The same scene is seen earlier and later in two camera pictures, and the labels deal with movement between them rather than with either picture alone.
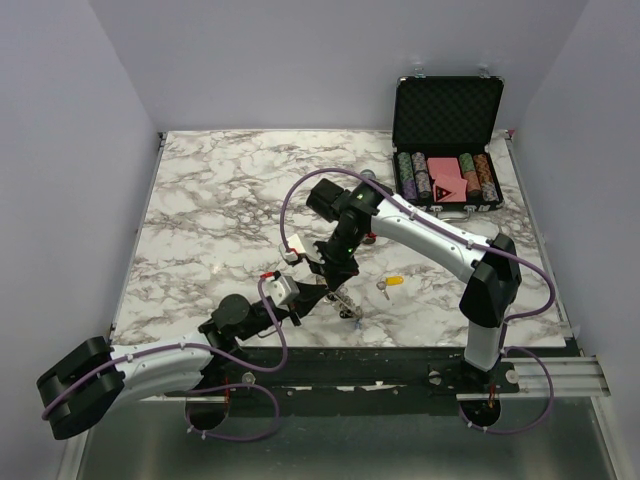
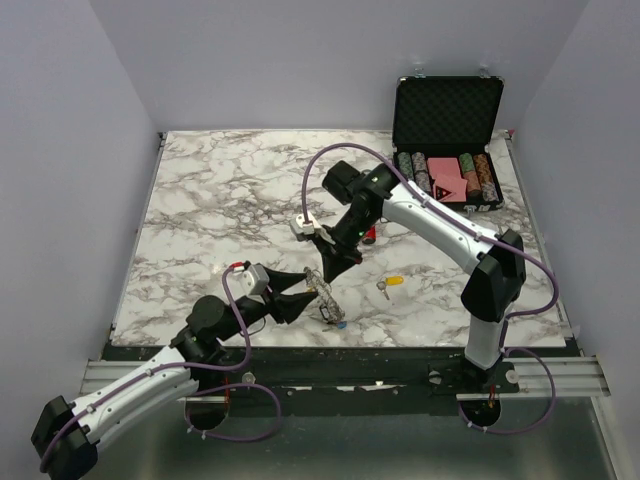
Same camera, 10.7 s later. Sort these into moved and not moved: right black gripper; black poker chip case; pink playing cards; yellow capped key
Moved: right black gripper
Not moved: black poker chip case; yellow capped key; pink playing cards
